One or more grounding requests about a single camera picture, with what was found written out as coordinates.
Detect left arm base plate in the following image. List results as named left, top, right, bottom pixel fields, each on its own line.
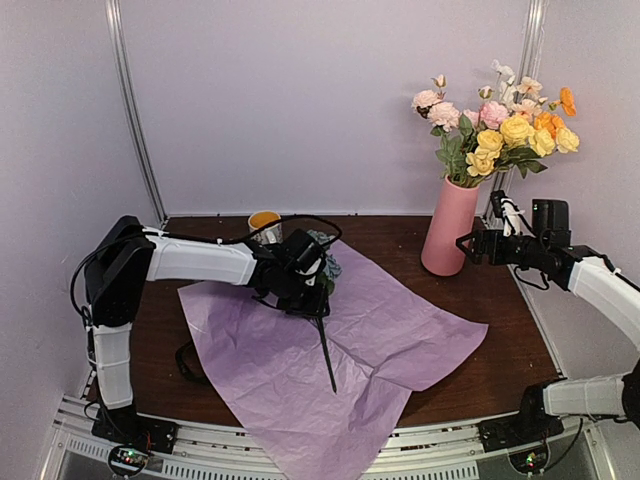
left=91, top=409, right=178, bottom=454

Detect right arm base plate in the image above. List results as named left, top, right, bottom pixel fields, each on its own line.
left=477, top=412, right=564, bottom=452

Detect pink cylindrical vase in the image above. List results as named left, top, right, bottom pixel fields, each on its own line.
left=421, top=177, right=479, bottom=277

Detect pink and yellow roses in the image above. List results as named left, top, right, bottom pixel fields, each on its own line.
left=448, top=87, right=509, bottom=188

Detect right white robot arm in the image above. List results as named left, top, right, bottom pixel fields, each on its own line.
left=456, top=230, right=639, bottom=442

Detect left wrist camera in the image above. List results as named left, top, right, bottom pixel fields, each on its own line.
left=281, top=229, right=323, bottom=274

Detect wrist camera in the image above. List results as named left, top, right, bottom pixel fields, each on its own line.
left=532, top=199, right=571, bottom=248
left=281, top=229, right=323, bottom=274

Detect peach rose stem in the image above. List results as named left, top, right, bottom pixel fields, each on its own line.
left=411, top=74, right=474, bottom=188

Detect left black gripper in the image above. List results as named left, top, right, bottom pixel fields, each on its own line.
left=275, top=269, right=330, bottom=318

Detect mug with yellow interior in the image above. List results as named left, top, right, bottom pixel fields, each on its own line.
left=247, top=211, right=283, bottom=245

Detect left aluminium frame post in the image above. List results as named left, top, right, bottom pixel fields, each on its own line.
left=105, top=0, right=168, bottom=225

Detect aluminium front rail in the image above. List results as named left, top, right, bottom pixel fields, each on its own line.
left=36, top=396, right=618, bottom=479

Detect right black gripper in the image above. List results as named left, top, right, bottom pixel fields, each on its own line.
left=456, top=228, right=548, bottom=268

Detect yellow rose bunch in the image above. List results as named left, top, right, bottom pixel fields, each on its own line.
left=461, top=114, right=580, bottom=188

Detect fuzzy green orange flower stem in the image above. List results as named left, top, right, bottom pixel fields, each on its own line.
left=507, top=87, right=577, bottom=129

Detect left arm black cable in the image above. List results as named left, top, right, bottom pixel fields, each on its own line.
left=69, top=213, right=344, bottom=314

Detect blue hydrangea flower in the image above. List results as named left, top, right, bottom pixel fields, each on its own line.
left=307, top=229, right=342, bottom=394

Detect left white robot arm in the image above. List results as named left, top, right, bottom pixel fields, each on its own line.
left=82, top=216, right=330, bottom=444

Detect purple tissue paper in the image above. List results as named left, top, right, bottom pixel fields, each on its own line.
left=178, top=239, right=490, bottom=480

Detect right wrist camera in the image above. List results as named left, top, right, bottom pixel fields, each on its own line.
left=532, top=199, right=571, bottom=248

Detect black printed ribbon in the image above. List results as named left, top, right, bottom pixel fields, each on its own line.
left=174, top=340, right=212, bottom=387

